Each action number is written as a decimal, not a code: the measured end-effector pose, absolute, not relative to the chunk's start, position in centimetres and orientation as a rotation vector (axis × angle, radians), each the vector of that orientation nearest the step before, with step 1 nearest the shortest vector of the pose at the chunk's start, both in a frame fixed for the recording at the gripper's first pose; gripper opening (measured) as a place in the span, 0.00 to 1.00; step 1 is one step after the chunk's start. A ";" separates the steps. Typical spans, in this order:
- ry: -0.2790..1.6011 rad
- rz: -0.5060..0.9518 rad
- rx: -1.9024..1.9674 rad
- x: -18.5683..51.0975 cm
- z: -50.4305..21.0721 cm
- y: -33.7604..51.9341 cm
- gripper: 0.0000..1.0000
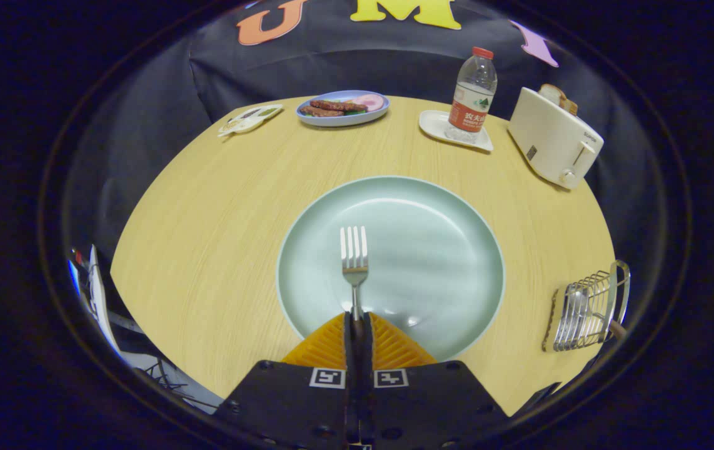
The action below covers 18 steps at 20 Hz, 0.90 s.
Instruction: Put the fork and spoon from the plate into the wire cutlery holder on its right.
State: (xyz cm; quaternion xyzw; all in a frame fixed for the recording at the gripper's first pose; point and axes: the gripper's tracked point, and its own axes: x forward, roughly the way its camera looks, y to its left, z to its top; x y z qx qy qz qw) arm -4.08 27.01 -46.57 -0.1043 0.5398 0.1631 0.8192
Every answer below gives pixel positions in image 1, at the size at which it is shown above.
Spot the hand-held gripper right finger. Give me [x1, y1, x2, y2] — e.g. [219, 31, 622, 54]
[362, 312, 511, 450]

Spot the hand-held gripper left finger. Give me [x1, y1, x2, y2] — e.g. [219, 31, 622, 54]
[214, 312, 359, 450]

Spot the wooden handled metal fork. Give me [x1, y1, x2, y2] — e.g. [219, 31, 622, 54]
[340, 226, 370, 351]

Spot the pale green round plate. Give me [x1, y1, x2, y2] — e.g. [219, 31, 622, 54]
[276, 176, 506, 362]

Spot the small blue plate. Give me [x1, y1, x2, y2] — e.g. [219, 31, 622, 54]
[295, 90, 390, 128]

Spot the white square coaster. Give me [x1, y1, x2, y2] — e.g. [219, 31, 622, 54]
[419, 110, 494, 153]

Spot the red label water bottle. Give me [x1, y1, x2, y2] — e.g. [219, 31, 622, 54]
[445, 47, 498, 144]

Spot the cream white toaster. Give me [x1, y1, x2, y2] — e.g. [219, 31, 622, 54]
[508, 87, 605, 190]

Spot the black backdrop cloth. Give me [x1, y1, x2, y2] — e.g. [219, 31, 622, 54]
[66, 0, 670, 376]

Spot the metal wire rack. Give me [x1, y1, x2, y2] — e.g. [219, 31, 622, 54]
[542, 260, 631, 353]

